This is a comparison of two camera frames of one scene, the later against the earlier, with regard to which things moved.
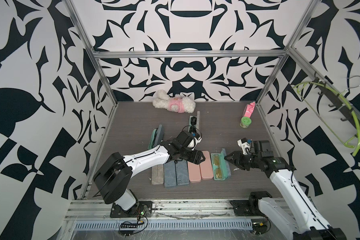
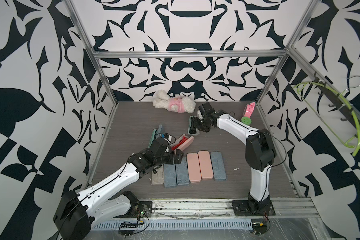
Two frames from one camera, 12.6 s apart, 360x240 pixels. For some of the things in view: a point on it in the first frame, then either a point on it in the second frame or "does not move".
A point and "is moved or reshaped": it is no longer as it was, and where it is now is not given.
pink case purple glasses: x=206 y=167 does not move
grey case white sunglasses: x=182 y=174 does not move
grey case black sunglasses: x=193 y=124 does not move
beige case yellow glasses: x=157 y=174 does not move
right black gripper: x=236 y=158 to x=205 y=129
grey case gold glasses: x=221 y=167 is moved or reshaped
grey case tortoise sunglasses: x=170 y=174 does not move
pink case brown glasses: x=194 y=172 does not move
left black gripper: x=195 y=156 to x=172 y=160
